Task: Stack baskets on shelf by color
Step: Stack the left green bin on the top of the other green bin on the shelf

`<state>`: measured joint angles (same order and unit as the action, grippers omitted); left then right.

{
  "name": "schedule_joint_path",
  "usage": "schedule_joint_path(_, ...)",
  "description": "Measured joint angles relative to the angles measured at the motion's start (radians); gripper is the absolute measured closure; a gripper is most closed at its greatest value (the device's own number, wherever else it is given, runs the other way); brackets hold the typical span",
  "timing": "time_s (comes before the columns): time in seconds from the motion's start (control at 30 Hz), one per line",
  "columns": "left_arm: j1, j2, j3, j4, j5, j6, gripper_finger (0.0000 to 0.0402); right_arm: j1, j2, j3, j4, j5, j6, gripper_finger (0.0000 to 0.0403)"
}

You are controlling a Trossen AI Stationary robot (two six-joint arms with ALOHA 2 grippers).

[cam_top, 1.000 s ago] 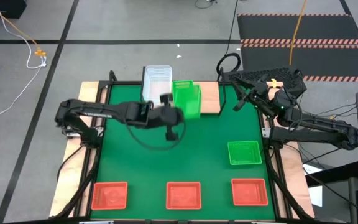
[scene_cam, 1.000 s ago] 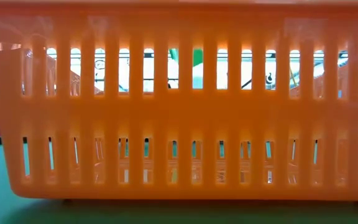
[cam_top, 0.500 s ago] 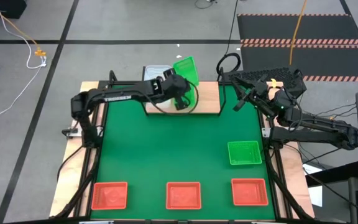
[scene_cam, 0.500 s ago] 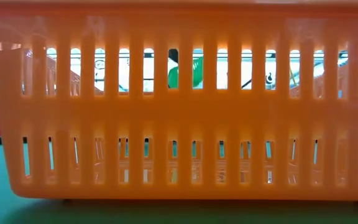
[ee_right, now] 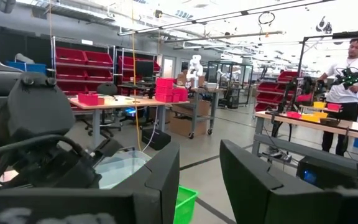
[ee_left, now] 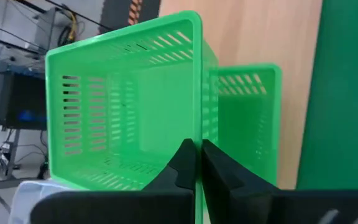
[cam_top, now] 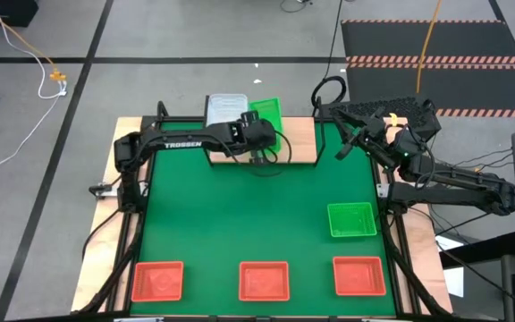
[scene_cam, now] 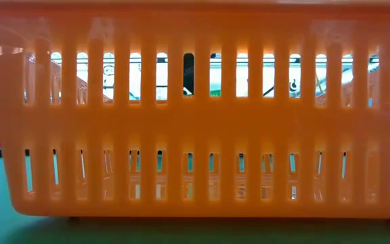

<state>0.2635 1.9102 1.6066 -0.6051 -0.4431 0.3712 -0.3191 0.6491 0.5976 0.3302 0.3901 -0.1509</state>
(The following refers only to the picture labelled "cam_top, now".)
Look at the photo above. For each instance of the black equipment case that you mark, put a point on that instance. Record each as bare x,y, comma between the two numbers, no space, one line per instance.
2,11

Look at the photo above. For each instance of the black perforated computer case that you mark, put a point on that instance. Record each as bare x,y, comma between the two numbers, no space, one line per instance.
365,108

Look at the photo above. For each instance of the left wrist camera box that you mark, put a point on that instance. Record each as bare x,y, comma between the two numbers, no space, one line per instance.
249,118

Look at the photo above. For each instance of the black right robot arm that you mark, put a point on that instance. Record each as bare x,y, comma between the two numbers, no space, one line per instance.
463,192

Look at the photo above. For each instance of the small yellow clip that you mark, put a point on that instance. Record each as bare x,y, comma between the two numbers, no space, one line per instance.
392,119

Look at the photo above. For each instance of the red mesh plastic basket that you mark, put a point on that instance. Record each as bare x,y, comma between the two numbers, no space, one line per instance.
264,282
359,276
157,282

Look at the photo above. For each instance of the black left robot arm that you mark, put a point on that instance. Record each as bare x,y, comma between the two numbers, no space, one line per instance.
181,142

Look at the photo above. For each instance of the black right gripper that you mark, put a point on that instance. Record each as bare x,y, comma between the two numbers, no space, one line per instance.
391,152

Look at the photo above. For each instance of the silver mounting bracket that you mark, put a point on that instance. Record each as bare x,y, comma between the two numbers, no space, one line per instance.
382,191
103,192

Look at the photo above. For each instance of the black-framed wooden shelf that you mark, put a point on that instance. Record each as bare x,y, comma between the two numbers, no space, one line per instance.
302,138

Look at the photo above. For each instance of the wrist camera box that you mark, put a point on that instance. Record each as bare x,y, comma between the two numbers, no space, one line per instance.
374,129
249,118

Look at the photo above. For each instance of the black aluminium table frame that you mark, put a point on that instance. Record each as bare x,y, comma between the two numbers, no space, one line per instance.
181,119

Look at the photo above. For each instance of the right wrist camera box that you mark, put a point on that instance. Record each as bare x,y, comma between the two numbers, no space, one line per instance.
374,129

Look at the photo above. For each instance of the green table mat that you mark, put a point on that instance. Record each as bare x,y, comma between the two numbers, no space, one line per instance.
262,210

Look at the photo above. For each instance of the white paper sheet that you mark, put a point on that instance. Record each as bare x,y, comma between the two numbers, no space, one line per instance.
456,282

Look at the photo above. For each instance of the black board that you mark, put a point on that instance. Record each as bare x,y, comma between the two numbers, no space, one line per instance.
485,250

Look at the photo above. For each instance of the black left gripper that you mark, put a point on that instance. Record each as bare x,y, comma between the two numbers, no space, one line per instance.
257,136

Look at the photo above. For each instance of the black hazard-striped floor mat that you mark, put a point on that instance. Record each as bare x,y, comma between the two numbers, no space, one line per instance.
463,85

